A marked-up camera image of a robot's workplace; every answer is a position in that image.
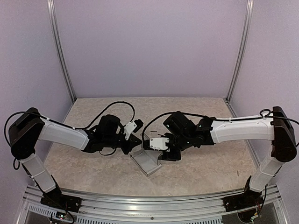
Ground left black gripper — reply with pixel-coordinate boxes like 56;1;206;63
104;132;142;155

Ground white paper box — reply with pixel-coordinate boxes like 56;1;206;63
130;135;162;177

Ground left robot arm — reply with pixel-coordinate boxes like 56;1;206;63
4;107;143;208

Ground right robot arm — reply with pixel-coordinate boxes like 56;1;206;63
158;106;297;207

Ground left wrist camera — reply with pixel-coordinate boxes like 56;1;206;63
124;119;143;140

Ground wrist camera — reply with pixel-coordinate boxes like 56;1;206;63
143;137;170;151
124;119;143;140

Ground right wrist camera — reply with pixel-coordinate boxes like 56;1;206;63
143;137;170;151

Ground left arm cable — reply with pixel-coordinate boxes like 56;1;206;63
4;100;136;170

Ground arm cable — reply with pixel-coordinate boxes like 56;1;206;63
143;109;299;140
4;100;136;170

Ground front aluminium rail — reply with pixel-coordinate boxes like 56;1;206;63
16;185;289;224

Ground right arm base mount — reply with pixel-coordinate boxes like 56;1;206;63
223;194;263;212

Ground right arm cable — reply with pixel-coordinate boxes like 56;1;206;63
143;109;299;140

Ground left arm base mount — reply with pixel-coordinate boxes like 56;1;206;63
40;195;82;213

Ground right aluminium frame post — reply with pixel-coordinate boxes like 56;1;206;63
226;0;254;104

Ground aluminium frame post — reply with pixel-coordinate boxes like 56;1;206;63
226;0;254;104
46;0;77;104

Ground left aluminium frame post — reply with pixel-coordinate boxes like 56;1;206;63
46;0;77;104

